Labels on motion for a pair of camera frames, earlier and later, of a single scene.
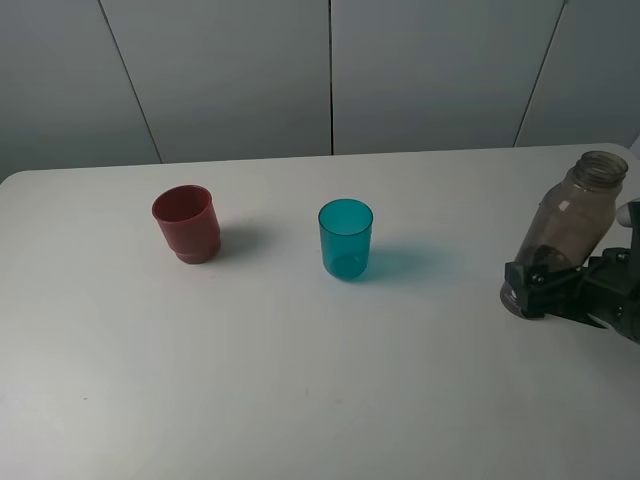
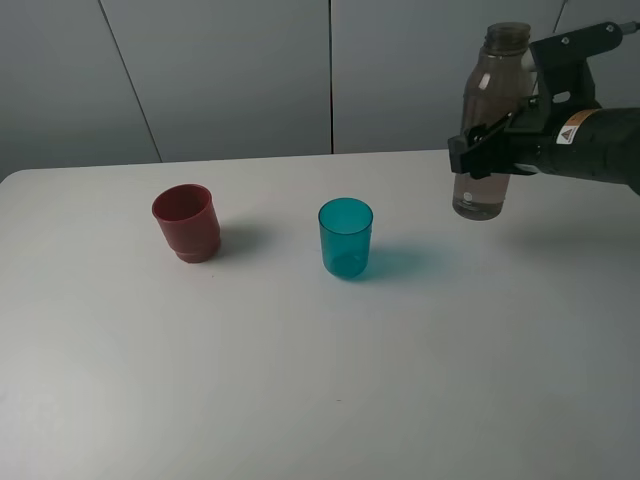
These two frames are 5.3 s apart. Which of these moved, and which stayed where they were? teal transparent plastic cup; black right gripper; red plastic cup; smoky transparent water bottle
Moved: black right gripper; smoky transparent water bottle
Stayed: red plastic cup; teal transparent plastic cup
